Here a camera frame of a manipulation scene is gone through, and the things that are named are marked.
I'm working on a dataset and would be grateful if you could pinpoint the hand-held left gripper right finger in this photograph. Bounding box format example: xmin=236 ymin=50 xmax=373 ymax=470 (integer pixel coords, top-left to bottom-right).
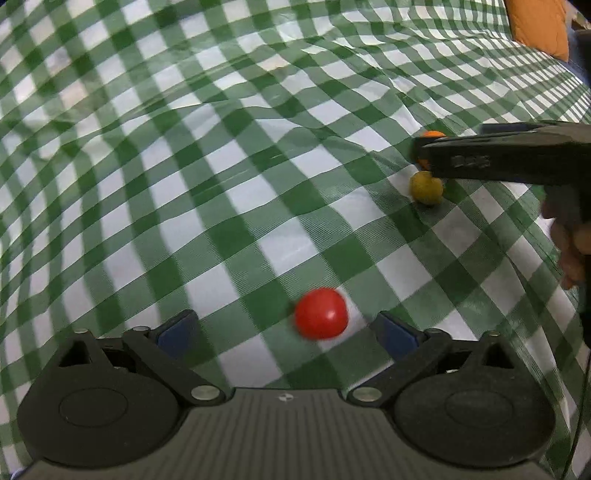
xmin=347 ymin=311 xmax=523 ymax=407

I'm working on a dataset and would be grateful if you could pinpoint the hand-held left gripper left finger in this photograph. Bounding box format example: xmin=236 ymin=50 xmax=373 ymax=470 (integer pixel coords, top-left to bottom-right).
xmin=59 ymin=310 xmax=228 ymax=407

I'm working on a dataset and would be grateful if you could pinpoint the orange cushion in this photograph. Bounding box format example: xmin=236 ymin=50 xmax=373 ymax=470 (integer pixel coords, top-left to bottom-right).
xmin=505 ymin=0 xmax=570 ymax=62

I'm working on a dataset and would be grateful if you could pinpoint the small yellow-green fruit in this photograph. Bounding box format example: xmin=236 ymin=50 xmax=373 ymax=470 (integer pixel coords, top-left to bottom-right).
xmin=410 ymin=171 xmax=445 ymax=206

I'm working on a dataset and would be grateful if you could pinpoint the person's right hand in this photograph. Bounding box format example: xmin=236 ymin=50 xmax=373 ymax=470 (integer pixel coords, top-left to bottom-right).
xmin=541 ymin=187 xmax=591 ymax=291

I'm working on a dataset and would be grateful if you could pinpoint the orange mandarin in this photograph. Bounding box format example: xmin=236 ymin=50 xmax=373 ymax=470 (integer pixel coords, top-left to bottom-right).
xmin=419 ymin=130 xmax=448 ymax=171

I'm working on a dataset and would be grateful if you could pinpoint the red cherry tomato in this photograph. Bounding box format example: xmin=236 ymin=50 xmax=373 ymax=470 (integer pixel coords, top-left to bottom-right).
xmin=294 ymin=287 xmax=349 ymax=341

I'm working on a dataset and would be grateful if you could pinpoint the green white checked cloth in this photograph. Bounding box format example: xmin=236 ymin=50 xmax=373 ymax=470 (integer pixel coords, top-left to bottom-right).
xmin=0 ymin=0 xmax=591 ymax=480

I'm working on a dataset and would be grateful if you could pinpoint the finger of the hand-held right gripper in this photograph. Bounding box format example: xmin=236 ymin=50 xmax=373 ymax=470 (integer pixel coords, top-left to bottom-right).
xmin=413 ymin=130 xmax=499 ymax=181

